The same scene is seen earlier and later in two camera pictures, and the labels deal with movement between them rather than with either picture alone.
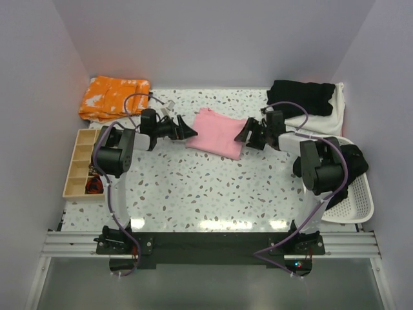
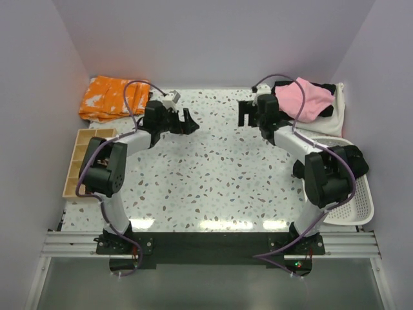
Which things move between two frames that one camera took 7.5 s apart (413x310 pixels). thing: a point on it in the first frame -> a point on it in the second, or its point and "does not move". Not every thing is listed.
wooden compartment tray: [76, 186] does not move
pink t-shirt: [216, 133] -> [314, 99]
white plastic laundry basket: [357, 206] does not move
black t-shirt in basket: [357, 164] does not move
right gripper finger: [244, 133] -> [245, 107]
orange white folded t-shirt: [104, 99] does not move
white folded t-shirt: [331, 124] does not move
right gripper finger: [257, 141] -> [253, 120]
